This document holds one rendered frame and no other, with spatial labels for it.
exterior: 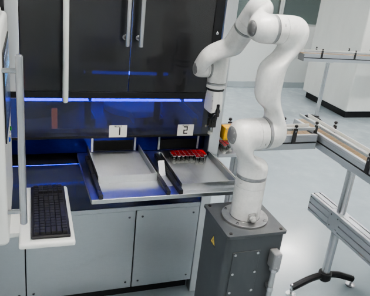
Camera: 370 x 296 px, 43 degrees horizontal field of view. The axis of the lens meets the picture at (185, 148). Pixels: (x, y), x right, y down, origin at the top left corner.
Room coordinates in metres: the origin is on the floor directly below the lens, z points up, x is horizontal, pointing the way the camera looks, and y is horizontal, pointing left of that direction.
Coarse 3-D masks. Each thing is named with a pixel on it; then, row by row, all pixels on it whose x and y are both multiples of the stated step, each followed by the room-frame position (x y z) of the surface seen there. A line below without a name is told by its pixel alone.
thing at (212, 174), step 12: (168, 168) 1.99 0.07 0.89; (180, 168) 2.03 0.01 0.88; (192, 168) 2.05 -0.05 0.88; (204, 168) 2.06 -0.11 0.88; (216, 168) 2.08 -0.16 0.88; (180, 180) 1.83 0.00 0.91; (192, 180) 1.91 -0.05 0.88; (204, 180) 1.93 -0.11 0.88; (216, 180) 1.94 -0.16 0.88; (228, 180) 1.95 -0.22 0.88
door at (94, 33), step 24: (24, 0) 1.93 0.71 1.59; (48, 0) 1.96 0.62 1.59; (72, 0) 2.00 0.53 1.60; (96, 0) 2.04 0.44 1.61; (120, 0) 2.07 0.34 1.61; (24, 24) 1.93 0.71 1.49; (48, 24) 1.96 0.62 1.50; (72, 24) 2.00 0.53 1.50; (96, 24) 2.04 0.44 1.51; (120, 24) 2.07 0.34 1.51; (24, 48) 1.93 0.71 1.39; (48, 48) 1.96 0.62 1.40; (72, 48) 2.00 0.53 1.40; (96, 48) 2.04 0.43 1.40; (120, 48) 2.08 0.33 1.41; (24, 72) 1.93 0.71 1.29; (48, 72) 1.96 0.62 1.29; (72, 72) 2.00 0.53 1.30; (96, 72) 2.04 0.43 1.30; (120, 72) 2.08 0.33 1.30
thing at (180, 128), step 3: (180, 126) 2.18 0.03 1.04; (183, 126) 2.19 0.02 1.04; (189, 126) 2.20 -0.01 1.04; (192, 126) 2.20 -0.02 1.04; (177, 129) 2.18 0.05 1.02; (180, 129) 2.18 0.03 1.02; (183, 129) 2.19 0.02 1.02; (186, 129) 2.19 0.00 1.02; (189, 129) 2.20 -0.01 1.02; (192, 129) 2.20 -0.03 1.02; (177, 132) 2.18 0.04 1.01; (180, 132) 2.18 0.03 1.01; (186, 132) 2.19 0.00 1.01; (189, 132) 2.20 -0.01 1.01; (192, 132) 2.21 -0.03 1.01; (177, 135) 2.18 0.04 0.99; (180, 135) 2.18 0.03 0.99; (183, 135) 2.19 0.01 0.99; (186, 135) 2.19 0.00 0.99; (189, 135) 2.20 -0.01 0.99; (192, 135) 2.21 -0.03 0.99
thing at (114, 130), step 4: (112, 128) 2.06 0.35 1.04; (116, 128) 2.07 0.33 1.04; (120, 128) 2.07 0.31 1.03; (124, 128) 2.08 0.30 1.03; (112, 132) 2.06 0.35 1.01; (116, 132) 2.07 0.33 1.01; (120, 132) 2.07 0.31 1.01; (124, 132) 2.08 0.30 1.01; (112, 136) 2.06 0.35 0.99; (116, 136) 2.07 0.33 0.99; (120, 136) 2.07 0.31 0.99; (124, 136) 2.08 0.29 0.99
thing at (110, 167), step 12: (96, 156) 2.06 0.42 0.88; (108, 156) 2.07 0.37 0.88; (120, 156) 2.09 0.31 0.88; (132, 156) 2.11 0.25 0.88; (144, 156) 2.07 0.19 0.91; (96, 168) 1.93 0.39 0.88; (108, 168) 1.94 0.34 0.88; (120, 168) 1.96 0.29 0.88; (132, 168) 1.97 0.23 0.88; (144, 168) 1.99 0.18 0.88; (108, 180) 1.79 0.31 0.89; (120, 180) 1.81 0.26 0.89; (132, 180) 1.83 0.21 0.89; (144, 180) 1.85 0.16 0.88; (156, 180) 1.87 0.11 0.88
